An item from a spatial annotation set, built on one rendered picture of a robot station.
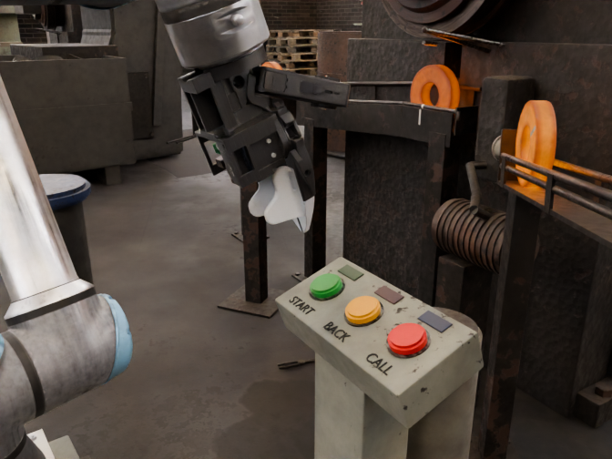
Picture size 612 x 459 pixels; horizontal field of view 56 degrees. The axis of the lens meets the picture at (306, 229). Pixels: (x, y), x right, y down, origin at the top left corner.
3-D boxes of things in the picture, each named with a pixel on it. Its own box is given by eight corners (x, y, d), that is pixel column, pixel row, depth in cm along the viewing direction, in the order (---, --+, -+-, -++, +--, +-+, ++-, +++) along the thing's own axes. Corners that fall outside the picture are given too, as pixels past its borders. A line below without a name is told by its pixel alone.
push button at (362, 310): (368, 301, 68) (364, 290, 67) (390, 315, 64) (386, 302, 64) (341, 320, 66) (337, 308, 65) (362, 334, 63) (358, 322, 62)
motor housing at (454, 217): (450, 383, 155) (468, 191, 137) (516, 429, 137) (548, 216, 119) (413, 399, 148) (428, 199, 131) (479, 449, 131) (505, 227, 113)
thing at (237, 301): (233, 282, 216) (224, 86, 193) (297, 294, 207) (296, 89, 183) (203, 304, 199) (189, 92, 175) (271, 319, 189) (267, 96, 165)
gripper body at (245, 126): (214, 180, 63) (168, 74, 57) (278, 145, 66) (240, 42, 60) (246, 195, 56) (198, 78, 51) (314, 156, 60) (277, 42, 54)
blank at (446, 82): (418, 66, 157) (409, 66, 156) (460, 62, 144) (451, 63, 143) (419, 124, 161) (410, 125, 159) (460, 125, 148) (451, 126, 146)
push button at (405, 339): (411, 328, 62) (407, 315, 61) (437, 344, 58) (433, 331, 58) (382, 349, 60) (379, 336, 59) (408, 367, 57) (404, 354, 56)
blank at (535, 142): (534, 199, 109) (515, 198, 109) (531, 124, 113) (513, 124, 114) (559, 168, 94) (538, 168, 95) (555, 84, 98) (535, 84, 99)
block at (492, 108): (500, 172, 145) (512, 74, 137) (526, 178, 139) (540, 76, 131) (470, 178, 140) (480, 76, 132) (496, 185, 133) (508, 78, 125)
